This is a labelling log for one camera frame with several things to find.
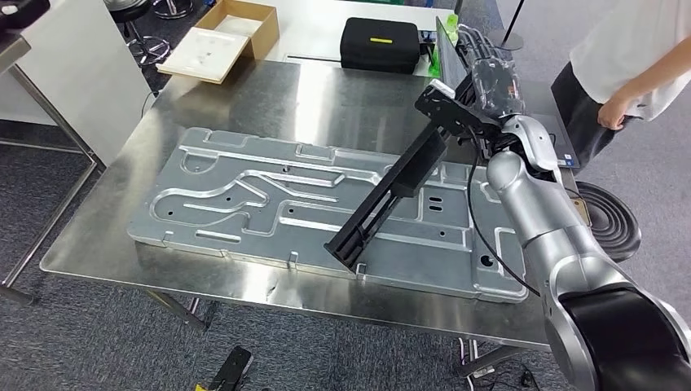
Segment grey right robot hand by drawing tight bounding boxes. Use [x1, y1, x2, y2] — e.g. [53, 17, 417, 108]
[459, 24, 526, 120]

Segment person's hand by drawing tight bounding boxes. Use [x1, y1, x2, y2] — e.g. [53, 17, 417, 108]
[596, 95, 632, 132]

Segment black plastic plate holder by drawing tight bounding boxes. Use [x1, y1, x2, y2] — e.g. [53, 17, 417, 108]
[323, 122, 450, 274]

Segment stainless steel workbench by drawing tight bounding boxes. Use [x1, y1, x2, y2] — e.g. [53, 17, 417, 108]
[0, 58, 592, 379]

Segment black pole stand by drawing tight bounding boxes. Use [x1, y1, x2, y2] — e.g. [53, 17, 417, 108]
[488, 0, 527, 52]

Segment green plastic bag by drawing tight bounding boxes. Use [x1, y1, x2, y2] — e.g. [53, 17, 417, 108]
[428, 13, 461, 77]

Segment person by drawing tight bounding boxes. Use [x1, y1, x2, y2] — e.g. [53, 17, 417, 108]
[550, 0, 691, 174]

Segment black round ribbed base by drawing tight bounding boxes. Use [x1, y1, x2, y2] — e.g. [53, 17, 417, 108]
[572, 180, 642, 264]

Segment black zip case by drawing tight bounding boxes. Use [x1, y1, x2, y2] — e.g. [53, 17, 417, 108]
[338, 17, 422, 75]

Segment white table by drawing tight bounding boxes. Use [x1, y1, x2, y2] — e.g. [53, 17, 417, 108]
[253, 0, 457, 79]

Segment brown cardboard box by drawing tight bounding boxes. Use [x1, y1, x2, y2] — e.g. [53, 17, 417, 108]
[194, 0, 280, 61]

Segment large stamped aluminium plate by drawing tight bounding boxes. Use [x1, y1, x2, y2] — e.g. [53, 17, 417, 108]
[126, 126, 530, 305]

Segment white foam tray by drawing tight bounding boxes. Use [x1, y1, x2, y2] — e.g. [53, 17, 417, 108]
[155, 27, 252, 86]

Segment chrome chair base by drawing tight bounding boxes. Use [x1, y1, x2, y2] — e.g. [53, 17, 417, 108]
[151, 0, 196, 21]

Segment black stool chrome base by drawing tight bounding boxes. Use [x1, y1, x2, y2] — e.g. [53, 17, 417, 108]
[102, 0, 172, 67]

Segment white cabinet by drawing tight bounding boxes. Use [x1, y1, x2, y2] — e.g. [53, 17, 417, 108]
[0, 0, 155, 169]

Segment black device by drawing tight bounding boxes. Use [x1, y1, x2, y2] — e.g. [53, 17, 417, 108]
[0, 0, 52, 31]

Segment black camera bracket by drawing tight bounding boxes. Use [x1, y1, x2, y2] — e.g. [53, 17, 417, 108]
[414, 81, 503, 144]

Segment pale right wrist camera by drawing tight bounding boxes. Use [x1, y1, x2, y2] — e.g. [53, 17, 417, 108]
[429, 79, 457, 101]

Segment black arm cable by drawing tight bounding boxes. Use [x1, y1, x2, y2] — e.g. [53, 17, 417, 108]
[464, 126, 542, 299]

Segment black cables under workbench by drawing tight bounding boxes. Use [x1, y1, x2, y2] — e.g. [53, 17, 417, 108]
[459, 336, 536, 391]

